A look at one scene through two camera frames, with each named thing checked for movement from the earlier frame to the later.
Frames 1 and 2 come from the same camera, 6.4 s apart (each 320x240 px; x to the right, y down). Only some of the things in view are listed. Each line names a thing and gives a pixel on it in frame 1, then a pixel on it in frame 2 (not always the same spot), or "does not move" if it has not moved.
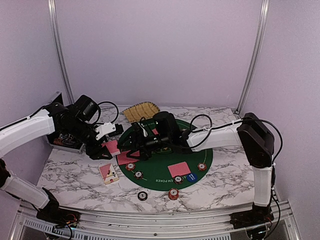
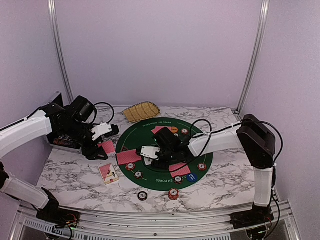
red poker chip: (130, 166) does not move
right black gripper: (135, 137) -> (163, 166)
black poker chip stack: (142, 195) does not move
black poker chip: (138, 175) does not move
